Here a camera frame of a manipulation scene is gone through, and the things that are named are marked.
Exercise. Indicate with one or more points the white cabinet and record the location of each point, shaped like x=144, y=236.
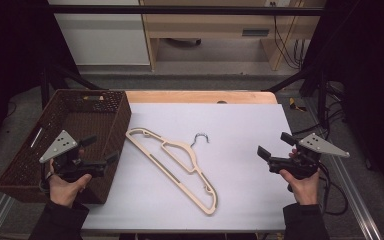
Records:
x=103, y=40

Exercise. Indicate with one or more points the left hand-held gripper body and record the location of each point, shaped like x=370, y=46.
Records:
x=60, y=145

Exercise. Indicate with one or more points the white table cover sheet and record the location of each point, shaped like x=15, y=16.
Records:
x=246, y=133

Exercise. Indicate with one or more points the person's left hand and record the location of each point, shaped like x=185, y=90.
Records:
x=65, y=191

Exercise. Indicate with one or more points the black frame leg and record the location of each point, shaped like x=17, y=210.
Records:
x=321, y=96
x=45, y=83

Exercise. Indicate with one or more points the brown woven basket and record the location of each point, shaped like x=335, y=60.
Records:
x=80, y=120

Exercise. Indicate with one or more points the black curtain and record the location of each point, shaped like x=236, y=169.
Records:
x=370, y=66
x=10, y=50

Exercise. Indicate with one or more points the black horizontal frame bar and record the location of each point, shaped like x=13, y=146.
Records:
x=180, y=10

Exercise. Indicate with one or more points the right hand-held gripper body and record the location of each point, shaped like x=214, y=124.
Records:
x=316, y=144

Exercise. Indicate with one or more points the beige clothes hanger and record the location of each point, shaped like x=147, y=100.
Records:
x=176, y=146

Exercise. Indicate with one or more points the person's right hand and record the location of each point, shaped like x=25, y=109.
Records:
x=305, y=191

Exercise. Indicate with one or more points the yellow and black tool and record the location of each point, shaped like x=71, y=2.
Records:
x=294, y=105

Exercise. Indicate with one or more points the light wooden desk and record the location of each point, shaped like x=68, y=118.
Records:
x=213, y=25

